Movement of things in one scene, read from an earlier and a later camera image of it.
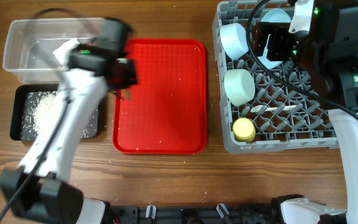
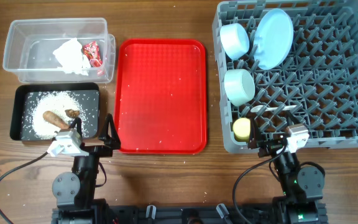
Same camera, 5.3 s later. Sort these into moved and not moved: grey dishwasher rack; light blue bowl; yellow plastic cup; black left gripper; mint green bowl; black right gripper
Moved: black right gripper; black left gripper
Not moved: light blue bowl; yellow plastic cup; mint green bowl; grey dishwasher rack
